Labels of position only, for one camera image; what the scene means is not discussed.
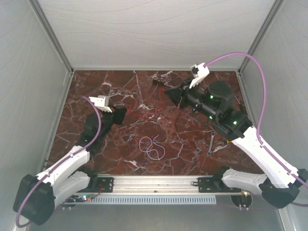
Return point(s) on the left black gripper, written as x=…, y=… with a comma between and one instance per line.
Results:
x=119, y=114

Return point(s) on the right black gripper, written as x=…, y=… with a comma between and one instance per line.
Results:
x=179, y=94

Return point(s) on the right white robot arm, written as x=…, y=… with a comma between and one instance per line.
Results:
x=280, y=182

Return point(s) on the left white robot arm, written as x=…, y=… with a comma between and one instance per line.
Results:
x=38, y=195

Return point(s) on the black yellow screwdriver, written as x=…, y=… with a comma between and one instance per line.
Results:
x=159, y=82

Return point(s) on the silver wrench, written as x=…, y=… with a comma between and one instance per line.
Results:
x=211, y=143

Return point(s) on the small circuit board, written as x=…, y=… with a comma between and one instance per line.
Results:
x=88, y=197

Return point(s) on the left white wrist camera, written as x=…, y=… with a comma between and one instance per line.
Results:
x=102, y=103

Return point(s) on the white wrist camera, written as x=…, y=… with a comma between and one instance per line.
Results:
x=102, y=103
x=200, y=72

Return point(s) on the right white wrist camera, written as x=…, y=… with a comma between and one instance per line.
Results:
x=200, y=72

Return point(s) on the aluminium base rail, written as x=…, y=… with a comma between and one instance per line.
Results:
x=153, y=185

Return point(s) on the left black mount plate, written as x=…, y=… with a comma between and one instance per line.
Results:
x=102, y=185

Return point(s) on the black mount plate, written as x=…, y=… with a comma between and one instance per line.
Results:
x=210, y=185
x=102, y=185

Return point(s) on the right black mount plate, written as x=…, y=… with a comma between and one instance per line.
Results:
x=210, y=185

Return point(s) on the grey slotted cable duct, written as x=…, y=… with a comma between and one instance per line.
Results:
x=155, y=200

